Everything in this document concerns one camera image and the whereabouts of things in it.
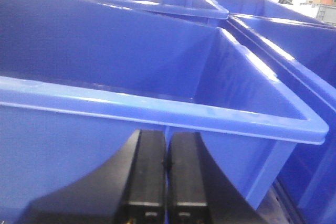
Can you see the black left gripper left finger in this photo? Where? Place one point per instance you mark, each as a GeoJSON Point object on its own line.
{"type": "Point", "coordinates": [130, 187]}

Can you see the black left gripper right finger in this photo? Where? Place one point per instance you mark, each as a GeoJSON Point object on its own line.
{"type": "Point", "coordinates": [198, 191]}

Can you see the blue plastic bin left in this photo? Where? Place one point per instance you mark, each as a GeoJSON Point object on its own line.
{"type": "Point", "coordinates": [78, 77]}

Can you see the blue plastic bin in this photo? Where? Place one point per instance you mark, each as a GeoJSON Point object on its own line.
{"type": "Point", "coordinates": [303, 57]}
{"type": "Point", "coordinates": [78, 77]}

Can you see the blue plastic bin right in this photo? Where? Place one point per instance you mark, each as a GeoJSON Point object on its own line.
{"type": "Point", "coordinates": [303, 57]}

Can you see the blue bin rear right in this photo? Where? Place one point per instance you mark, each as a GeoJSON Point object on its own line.
{"type": "Point", "coordinates": [267, 9]}

